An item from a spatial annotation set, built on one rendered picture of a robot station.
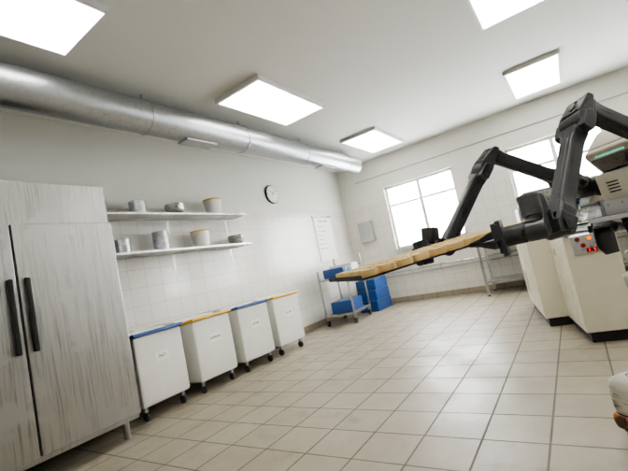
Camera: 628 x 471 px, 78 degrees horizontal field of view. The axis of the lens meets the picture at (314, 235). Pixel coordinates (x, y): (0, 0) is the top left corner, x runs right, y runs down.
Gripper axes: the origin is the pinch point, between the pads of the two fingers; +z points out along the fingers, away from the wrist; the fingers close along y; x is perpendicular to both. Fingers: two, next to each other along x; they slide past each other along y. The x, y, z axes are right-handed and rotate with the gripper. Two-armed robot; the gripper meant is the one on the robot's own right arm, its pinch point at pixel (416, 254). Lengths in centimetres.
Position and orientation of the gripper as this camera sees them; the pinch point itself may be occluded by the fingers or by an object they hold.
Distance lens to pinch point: 156.8
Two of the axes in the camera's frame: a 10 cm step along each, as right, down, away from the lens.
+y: -2.6, -9.6, 0.8
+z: -5.4, 0.7, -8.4
